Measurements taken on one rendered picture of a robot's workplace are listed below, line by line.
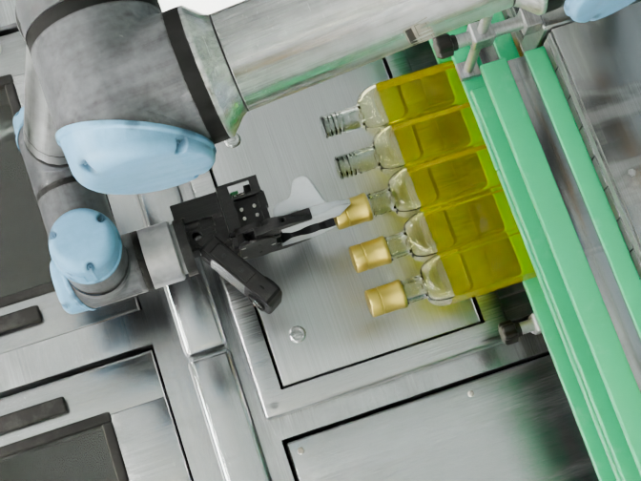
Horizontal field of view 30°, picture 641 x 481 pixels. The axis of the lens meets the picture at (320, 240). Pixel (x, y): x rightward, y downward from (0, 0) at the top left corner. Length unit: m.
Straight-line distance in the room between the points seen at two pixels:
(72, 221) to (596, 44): 0.62
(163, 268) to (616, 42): 0.59
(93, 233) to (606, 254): 0.56
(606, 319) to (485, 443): 0.33
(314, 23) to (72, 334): 0.77
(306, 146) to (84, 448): 0.50
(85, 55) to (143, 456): 0.75
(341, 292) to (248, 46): 0.67
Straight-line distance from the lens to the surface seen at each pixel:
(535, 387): 1.62
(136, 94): 0.95
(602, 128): 1.38
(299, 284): 1.58
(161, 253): 1.43
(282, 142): 1.63
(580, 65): 1.41
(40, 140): 1.31
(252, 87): 0.97
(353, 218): 1.46
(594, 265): 1.36
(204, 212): 1.46
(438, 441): 1.59
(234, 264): 1.43
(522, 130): 1.38
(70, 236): 1.32
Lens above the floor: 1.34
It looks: 6 degrees down
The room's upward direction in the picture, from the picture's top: 108 degrees counter-clockwise
